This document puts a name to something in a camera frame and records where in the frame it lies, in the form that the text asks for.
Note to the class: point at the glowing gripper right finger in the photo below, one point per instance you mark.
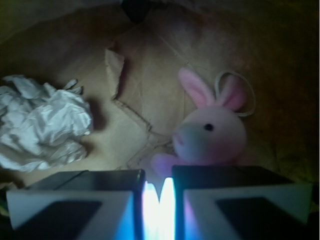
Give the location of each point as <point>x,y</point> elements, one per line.
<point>239,203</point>

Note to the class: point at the brown paper bag tray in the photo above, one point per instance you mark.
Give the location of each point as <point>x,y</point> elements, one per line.
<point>129,75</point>

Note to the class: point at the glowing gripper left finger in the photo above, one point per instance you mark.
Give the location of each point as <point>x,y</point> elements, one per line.
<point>83,205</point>

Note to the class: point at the crumpled white paper ball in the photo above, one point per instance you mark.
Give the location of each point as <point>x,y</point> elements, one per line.
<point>41,126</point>

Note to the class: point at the pink plush bunny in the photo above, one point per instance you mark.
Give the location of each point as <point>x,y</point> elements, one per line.
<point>213,134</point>

